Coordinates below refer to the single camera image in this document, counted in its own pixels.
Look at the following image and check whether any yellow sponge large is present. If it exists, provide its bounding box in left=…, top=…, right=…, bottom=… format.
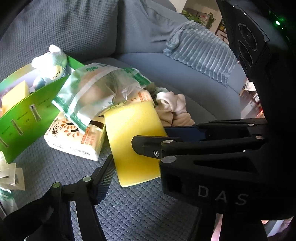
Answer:
left=2, top=80, right=29, bottom=114

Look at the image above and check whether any white plush toy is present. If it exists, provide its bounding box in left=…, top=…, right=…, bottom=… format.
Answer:
left=31, top=44, right=68, bottom=90

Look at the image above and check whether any beige white scrunchie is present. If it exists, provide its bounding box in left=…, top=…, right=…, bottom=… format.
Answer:
left=146, top=83, right=195, bottom=127

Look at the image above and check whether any orange print tissue pack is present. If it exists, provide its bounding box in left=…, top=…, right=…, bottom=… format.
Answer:
left=44, top=112, right=106, bottom=161

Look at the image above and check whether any green zip bag right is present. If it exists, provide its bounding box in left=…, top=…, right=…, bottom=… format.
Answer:
left=52, top=63, right=151, bottom=132

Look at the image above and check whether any green zip bag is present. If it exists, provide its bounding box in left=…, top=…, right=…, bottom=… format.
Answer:
left=0, top=187, right=18, bottom=219
left=52, top=63, right=151, bottom=132

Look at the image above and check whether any light blue ribbed blanket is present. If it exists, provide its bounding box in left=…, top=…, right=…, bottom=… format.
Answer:
left=163, top=21, right=238, bottom=86

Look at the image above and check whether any clear hair claw clip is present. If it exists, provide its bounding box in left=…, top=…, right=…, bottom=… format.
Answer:
left=0, top=151, right=26, bottom=191

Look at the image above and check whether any green cardboard box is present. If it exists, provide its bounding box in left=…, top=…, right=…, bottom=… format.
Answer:
left=0, top=56, right=83, bottom=163

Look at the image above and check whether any green zip bag left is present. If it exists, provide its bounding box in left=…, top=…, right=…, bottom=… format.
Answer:
left=0, top=187, right=18, bottom=219

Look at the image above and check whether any grey sofa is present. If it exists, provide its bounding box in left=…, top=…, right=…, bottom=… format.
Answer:
left=1, top=1, right=246, bottom=240

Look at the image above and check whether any green potted plant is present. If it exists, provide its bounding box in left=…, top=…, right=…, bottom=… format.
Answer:
left=181, top=10, right=215, bottom=30

